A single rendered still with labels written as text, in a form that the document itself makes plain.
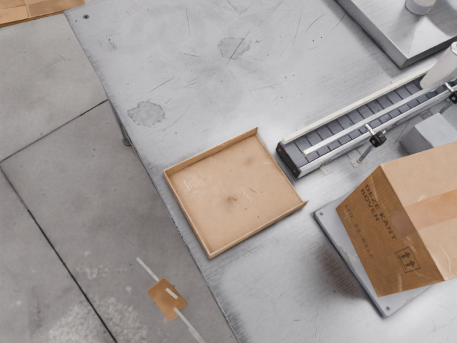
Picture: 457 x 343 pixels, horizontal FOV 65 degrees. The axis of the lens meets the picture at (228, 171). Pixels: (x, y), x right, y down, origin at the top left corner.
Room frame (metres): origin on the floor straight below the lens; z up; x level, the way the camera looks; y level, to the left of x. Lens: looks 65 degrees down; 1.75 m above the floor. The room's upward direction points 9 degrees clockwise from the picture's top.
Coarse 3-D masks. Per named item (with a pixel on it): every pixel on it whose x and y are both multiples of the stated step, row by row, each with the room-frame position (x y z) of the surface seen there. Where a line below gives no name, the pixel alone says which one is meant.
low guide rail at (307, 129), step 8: (416, 72) 0.83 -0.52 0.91; (424, 72) 0.84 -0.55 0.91; (400, 80) 0.78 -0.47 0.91; (408, 80) 0.79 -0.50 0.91; (384, 88) 0.74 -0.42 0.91; (392, 88) 0.75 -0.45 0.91; (368, 96) 0.70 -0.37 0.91; (376, 96) 0.71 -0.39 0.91; (352, 104) 0.67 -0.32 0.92; (360, 104) 0.68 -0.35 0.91; (336, 112) 0.63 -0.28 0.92; (344, 112) 0.64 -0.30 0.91; (320, 120) 0.59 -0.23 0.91; (328, 120) 0.60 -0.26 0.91; (304, 128) 0.56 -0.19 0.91; (312, 128) 0.57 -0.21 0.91; (288, 136) 0.53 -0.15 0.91; (296, 136) 0.53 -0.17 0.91
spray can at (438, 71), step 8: (448, 48) 0.82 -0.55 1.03; (456, 48) 0.80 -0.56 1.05; (448, 56) 0.80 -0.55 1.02; (456, 56) 0.79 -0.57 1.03; (440, 64) 0.80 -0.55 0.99; (448, 64) 0.79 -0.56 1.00; (456, 64) 0.79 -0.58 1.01; (432, 72) 0.80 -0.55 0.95; (440, 72) 0.79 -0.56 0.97; (448, 72) 0.79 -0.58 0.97; (424, 80) 0.80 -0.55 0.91; (432, 80) 0.79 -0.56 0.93
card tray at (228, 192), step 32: (256, 128) 0.57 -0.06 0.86; (192, 160) 0.44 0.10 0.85; (224, 160) 0.47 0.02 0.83; (256, 160) 0.48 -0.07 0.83; (192, 192) 0.35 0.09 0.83; (224, 192) 0.37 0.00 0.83; (256, 192) 0.38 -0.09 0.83; (288, 192) 0.40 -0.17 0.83; (192, 224) 0.26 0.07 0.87; (224, 224) 0.28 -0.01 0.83; (256, 224) 0.29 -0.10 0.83
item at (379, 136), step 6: (366, 126) 0.57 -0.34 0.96; (372, 132) 0.55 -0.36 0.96; (378, 132) 0.55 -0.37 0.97; (384, 132) 0.53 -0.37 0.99; (372, 138) 0.53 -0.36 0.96; (378, 138) 0.53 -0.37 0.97; (384, 138) 0.53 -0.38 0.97; (372, 144) 0.53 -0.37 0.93; (378, 144) 0.52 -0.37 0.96; (366, 150) 0.53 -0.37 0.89; (360, 156) 0.54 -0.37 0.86; (366, 156) 0.53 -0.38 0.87
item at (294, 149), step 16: (416, 80) 0.83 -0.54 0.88; (384, 96) 0.74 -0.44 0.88; (400, 96) 0.75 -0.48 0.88; (432, 96) 0.77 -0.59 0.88; (352, 112) 0.66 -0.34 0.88; (368, 112) 0.67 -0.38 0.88; (400, 112) 0.69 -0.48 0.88; (320, 128) 0.59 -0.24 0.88; (336, 128) 0.60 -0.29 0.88; (288, 144) 0.52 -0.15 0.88; (304, 144) 0.53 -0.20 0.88; (336, 144) 0.55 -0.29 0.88; (304, 160) 0.48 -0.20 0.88
